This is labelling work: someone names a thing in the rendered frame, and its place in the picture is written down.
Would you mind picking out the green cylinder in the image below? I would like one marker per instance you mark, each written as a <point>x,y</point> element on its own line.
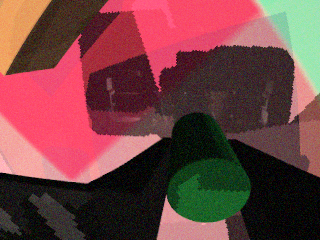
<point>206,182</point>

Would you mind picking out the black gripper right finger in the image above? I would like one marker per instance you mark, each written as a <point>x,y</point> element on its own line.
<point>284,202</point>

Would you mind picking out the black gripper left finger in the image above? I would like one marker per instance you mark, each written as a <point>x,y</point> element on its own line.
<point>124,204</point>

